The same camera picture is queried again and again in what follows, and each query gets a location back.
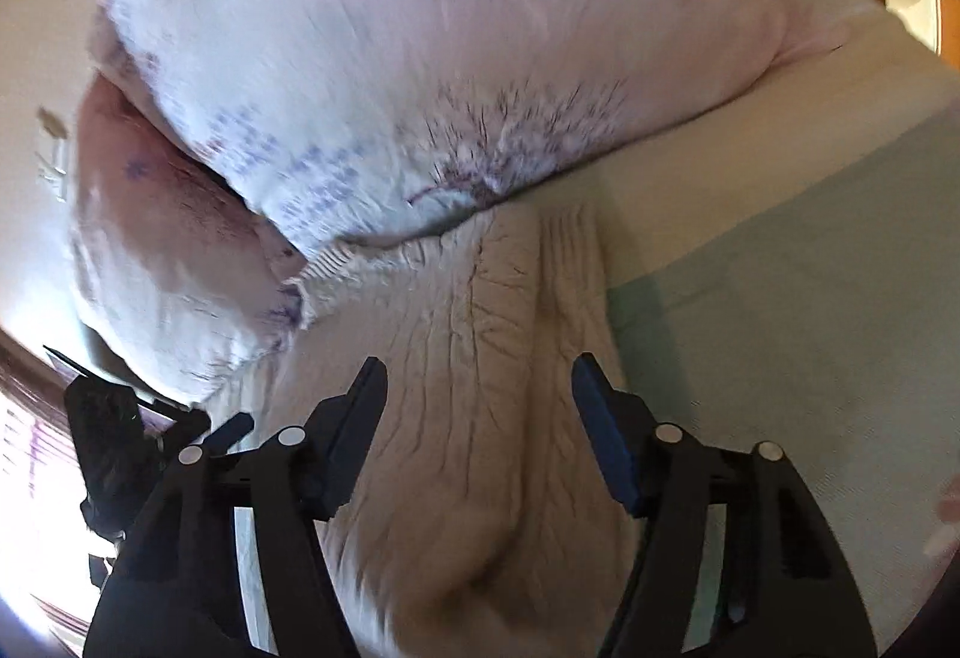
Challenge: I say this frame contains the beige cable knit sweater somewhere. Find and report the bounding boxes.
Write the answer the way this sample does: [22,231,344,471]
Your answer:
[202,199,655,658]

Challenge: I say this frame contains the window with curtain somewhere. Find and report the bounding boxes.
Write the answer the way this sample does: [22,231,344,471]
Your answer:
[2,336,110,656]

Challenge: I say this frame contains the pink floral left pillow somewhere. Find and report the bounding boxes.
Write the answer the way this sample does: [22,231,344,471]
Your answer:
[68,77,304,401]

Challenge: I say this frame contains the pink lavender print right pillow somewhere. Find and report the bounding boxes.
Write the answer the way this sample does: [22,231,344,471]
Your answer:
[91,0,871,255]

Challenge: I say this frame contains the wall switch plate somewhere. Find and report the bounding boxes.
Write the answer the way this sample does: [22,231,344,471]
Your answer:
[36,107,71,203]

